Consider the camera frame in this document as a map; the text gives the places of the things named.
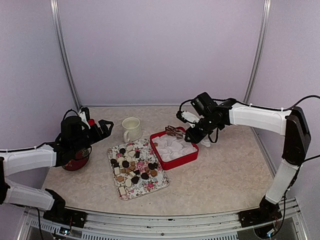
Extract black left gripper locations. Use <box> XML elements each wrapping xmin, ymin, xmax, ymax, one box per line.
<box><xmin>71</xmin><ymin>119</ymin><xmax>114</xmax><ymax>154</ymax></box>

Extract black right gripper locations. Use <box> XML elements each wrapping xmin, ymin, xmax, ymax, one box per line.
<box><xmin>185</xmin><ymin>113</ymin><xmax>222</xmax><ymax>144</ymax></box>

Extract metal tongs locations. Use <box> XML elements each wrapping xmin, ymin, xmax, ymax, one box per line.
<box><xmin>165</xmin><ymin>125</ymin><xmax>185</xmax><ymax>139</ymax></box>

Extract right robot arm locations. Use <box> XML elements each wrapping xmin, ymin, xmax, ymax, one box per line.
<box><xmin>176</xmin><ymin>93</ymin><xmax>311</xmax><ymax>228</ymax></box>

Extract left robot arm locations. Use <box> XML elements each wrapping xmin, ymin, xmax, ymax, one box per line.
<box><xmin>0</xmin><ymin>115</ymin><xmax>114</xmax><ymax>228</ymax></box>

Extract dark round fluted chocolate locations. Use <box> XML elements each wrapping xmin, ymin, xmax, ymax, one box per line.
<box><xmin>119</xmin><ymin>148</ymin><xmax>126</xmax><ymax>154</ymax></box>

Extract white round chocolate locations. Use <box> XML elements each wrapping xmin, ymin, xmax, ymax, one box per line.
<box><xmin>126</xmin><ymin>145</ymin><xmax>133</xmax><ymax>152</ymax></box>

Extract dark square chocolate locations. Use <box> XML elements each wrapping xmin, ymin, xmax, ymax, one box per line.
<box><xmin>135</xmin><ymin>151</ymin><xmax>140</xmax><ymax>159</ymax></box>

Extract white rectangular chocolate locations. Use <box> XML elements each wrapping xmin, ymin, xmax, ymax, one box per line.
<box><xmin>118</xmin><ymin>186</ymin><xmax>127</xmax><ymax>196</ymax></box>

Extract white ribbed ceramic mug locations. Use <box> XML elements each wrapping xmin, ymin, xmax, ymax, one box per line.
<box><xmin>122</xmin><ymin>117</ymin><xmax>143</xmax><ymax>143</ymax></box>

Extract red box with paper cups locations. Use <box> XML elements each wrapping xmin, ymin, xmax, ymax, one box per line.
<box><xmin>150</xmin><ymin>126</ymin><xmax>199</xmax><ymax>171</ymax></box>

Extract red floral vase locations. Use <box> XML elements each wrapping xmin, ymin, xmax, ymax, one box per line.
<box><xmin>62</xmin><ymin>148</ymin><xmax>91</xmax><ymax>172</ymax></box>

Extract floral rectangular tray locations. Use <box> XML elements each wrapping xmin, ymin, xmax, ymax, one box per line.
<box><xmin>107</xmin><ymin>139</ymin><xmax>170</xmax><ymax>201</ymax></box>

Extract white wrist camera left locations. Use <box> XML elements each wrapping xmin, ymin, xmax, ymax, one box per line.
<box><xmin>78</xmin><ymin>107</ymin><xmax>90</xmax><ymax>126</ymax></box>

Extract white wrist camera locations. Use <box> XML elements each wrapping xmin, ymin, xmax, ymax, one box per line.
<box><xmin>78</xmin><ymin>107</ymin><xmax>90</xmax><ymax>126</ymax></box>
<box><xmin>176</xmin><ymin>110</ymin><xmax>200</xmax><ymax>126</ymax></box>

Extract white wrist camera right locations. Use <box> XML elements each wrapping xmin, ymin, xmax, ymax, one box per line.
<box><xmin>176</xmin><ymin>110</ymin><xmax>200</xmax><ymax>126</ymax></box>

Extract aluminium front rail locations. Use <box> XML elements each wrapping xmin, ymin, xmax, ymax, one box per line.
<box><xmin>17</xmin><ymin>207</ymin><xmax>308</xmax><ymax>240</ymax></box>

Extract left aluminium frame post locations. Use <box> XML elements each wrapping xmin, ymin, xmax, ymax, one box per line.
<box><xmin>49</xmin><ymin>0</ymin><xmax>82</xmax><ymax>111</ymax></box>

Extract aluminium frame post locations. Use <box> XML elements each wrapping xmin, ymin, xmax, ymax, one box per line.
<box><xmin>49</xmin><ymin>0</ymin><xmax>82</xmax><ymax>111</ymax></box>
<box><xmin>243</xmin><ymin>0</ymin><xmax>272</xmax><ymax>103</ymax></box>

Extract right aluminium frame post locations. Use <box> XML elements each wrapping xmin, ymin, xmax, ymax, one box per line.
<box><xmin>243</xmin><ymin>0</ymin><xmax>272</xmax><ymax>103</ymax></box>

